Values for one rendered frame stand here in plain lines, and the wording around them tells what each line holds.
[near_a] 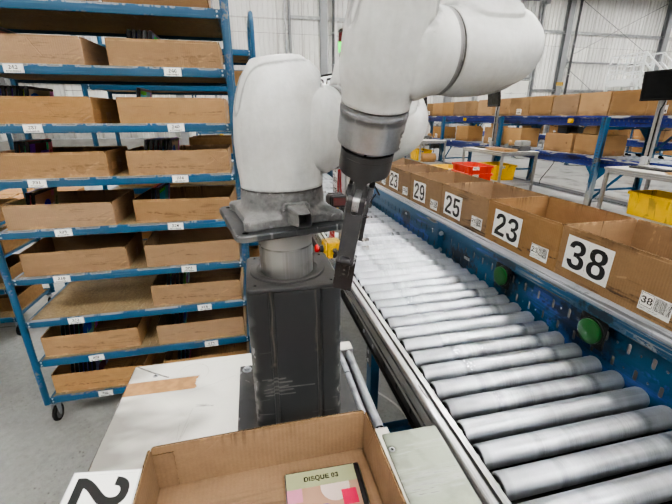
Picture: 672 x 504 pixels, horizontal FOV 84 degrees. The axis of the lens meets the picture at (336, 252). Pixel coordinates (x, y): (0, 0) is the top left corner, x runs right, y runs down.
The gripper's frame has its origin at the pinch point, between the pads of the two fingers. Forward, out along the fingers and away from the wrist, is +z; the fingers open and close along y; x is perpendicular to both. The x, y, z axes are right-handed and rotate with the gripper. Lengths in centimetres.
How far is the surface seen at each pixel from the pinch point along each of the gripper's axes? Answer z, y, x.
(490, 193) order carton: 51, 136, -60
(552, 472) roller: 30, -14, -45
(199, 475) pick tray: 33.6, -27.7, 18.2
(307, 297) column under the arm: 10.0, -2.3, 6.3
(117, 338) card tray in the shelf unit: 111, 40, 103
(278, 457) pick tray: 32.7, -21.9, 5.5
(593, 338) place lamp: 34, 27, -68
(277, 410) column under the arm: 34.4, -12.5, 8.7
